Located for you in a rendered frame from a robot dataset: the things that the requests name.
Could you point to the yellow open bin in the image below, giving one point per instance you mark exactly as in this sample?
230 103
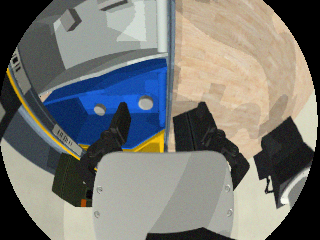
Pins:
147 146

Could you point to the blue bin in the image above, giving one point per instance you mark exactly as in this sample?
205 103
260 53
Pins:
77 117

